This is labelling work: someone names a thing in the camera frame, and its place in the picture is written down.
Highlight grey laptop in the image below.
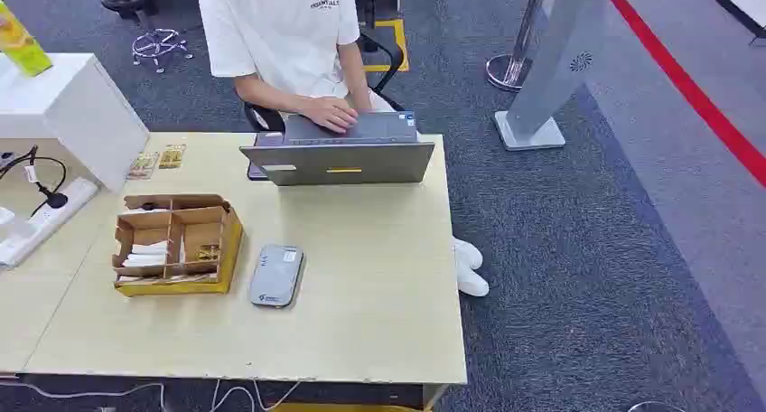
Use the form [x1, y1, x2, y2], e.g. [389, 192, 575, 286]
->
[239, 110, 436, 188]

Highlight person's hand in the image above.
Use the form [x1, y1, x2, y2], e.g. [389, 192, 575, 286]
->
[301, 96, 360, 136]

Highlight person's white shoe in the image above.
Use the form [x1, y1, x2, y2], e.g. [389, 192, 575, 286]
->
[456, 264, 490, 298]
[452, 237, 484, 271]

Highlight grey card reader device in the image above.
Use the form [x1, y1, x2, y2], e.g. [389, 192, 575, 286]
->
[248, 244, 305, 309]

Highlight black office chair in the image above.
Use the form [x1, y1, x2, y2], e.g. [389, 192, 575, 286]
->
[242, 31, 406, 134]

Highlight person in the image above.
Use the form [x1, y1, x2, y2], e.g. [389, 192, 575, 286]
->
[198, 0, 490, 298]

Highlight wooden box with compartments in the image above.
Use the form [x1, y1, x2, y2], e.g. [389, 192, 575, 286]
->
[111, 193, 245, 297]

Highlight grey angled floor stand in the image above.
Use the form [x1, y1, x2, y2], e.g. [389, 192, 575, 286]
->
[494, 0, 611, 153]

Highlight white card stack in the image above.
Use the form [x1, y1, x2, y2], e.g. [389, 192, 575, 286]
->
[122, 240, 170, 268]

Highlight chrome star chair base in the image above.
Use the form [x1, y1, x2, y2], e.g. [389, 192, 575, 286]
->
[130, 28, 194, 74]

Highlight white cabinet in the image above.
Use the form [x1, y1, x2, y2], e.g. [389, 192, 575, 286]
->
[0, 52, 151, 193]

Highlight white power strip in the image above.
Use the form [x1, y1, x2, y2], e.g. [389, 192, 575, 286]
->
[0, 177, 100, 271]

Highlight green yellow carton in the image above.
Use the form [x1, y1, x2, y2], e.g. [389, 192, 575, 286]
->
[0, 0, 54, 78]

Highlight silver stanchion post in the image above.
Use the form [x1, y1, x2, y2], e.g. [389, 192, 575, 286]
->
[485, 0, 555, 93]

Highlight white cable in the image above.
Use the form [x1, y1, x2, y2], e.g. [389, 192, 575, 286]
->
[0, 379, 301, 412]

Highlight black plug with cable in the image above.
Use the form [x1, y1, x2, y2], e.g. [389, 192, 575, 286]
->
[0, 145, 70, 220]

